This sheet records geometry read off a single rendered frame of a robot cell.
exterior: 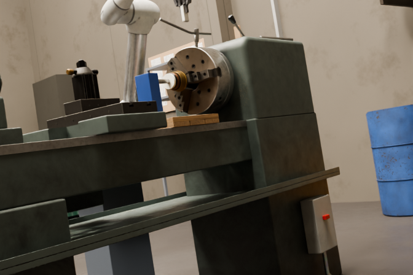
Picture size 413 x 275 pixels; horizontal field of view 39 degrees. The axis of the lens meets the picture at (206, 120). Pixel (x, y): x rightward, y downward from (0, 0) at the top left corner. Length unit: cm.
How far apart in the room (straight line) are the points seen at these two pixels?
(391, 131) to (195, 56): 245
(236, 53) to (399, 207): 251
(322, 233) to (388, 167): 199
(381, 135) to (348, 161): 132
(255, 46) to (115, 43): 626
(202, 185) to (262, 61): 67
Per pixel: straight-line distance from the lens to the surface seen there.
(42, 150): 189
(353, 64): 602
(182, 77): 262
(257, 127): 270
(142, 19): 310
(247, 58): 274
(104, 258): 307
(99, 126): 202
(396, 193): 488
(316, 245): 295
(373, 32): 590
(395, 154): 483
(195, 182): 294
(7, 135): 191
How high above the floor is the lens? 77
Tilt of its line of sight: 3 degrees up
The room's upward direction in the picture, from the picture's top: 9 degrees counter-clockwise
